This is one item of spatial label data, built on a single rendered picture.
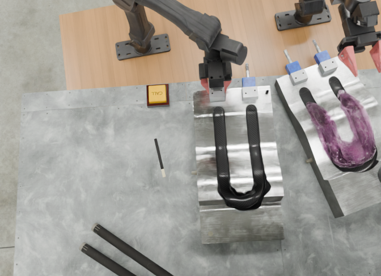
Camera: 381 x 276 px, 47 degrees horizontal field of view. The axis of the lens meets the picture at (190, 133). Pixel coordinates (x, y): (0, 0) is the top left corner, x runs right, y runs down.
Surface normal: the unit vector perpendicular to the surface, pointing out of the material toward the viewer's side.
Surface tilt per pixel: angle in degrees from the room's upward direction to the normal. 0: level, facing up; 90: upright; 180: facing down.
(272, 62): 0
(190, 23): 20
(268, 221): 0
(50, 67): 0
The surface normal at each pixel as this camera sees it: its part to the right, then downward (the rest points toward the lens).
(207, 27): 0.25, -0.09
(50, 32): -0.05, -0.25
